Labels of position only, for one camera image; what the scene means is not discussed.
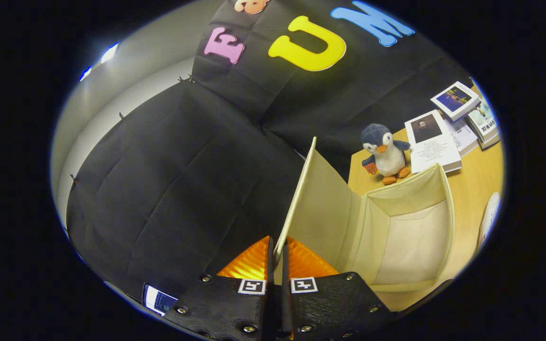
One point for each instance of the grey penguin plush toy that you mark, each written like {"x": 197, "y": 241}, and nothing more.
{"x": 386, "y": 156}

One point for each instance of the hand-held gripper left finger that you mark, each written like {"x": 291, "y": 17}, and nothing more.
{"x": 225, "y": 308}

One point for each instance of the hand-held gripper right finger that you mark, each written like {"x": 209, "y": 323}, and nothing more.
{"x": 330, "y": 303}

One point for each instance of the thick book with teal cover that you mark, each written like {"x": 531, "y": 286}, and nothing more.
{"x": 484, "y": 125}

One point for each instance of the book with blue picture cover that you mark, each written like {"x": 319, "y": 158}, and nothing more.
{"x": 455, "y": 99}

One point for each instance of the grey book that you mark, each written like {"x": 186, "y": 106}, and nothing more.
{"x": 490, "y": 143}

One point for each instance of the black backdrop cloth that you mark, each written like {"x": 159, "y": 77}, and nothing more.
{"x": 159, "y": 189}

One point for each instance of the thin white booklet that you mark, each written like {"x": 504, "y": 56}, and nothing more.
{"x": 462, "y": 135}

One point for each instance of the white shoe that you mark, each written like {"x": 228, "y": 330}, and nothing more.
{"x": 490, "y": 218}

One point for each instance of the white book with portrait cover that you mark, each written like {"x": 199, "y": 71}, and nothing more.
{"x": 432, "y": 147}

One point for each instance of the beige fabric storage box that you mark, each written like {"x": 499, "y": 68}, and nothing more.
{"x": 415, "y": 237}

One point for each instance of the blue and white item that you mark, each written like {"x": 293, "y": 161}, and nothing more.
{"x": 159, "y": 299}

